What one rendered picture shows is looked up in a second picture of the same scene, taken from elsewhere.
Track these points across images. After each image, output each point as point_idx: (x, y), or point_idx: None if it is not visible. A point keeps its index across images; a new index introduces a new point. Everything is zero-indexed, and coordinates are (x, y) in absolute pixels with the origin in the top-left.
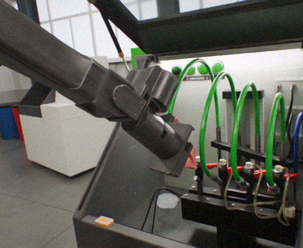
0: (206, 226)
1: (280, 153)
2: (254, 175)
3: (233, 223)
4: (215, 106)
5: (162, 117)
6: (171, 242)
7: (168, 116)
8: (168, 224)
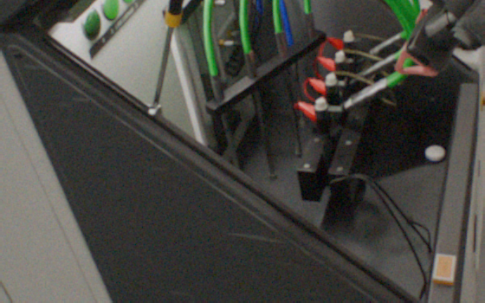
0: (315, 209)
1: (313, 29)
2: None
3: (367, 137)
4: (210, 36)
5: (431, 16)
6: (454, 173)
7: (436, 8)
8: None
